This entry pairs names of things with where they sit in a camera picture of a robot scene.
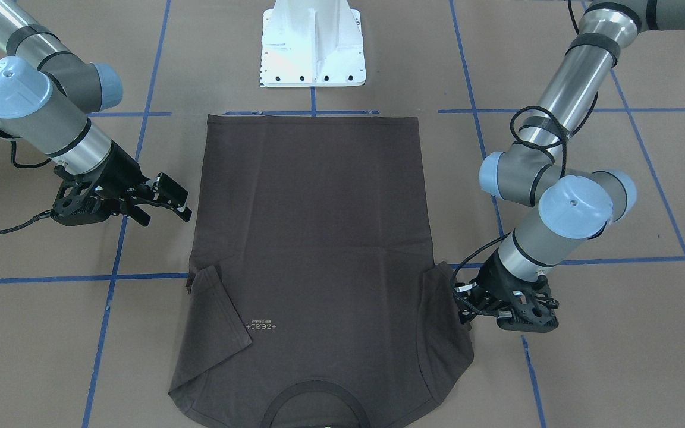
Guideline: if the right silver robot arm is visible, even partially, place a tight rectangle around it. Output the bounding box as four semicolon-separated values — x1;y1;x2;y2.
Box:
0;1;192;226

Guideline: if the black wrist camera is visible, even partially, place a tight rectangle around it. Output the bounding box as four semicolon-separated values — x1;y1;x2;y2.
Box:
50;180;111;226
497;285;560;333

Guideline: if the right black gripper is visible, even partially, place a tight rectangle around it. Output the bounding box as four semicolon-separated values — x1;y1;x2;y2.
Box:
89;141;193;227

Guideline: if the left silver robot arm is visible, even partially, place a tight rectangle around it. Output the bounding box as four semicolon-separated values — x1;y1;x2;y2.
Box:
451;1;685;333

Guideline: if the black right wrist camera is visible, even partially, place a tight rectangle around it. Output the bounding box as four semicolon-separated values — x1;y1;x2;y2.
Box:
50;180;111;226

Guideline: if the dark brown t-shirt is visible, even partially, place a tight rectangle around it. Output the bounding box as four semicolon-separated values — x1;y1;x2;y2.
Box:
168;115;473;427

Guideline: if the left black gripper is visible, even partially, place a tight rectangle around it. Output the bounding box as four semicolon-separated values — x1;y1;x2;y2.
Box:
453;250;541;325

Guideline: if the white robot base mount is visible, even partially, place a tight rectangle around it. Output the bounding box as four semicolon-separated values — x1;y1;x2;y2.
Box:
259;1;367;87

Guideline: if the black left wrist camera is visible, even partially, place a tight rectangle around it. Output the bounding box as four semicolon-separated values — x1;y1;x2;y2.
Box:
497;285;560;333

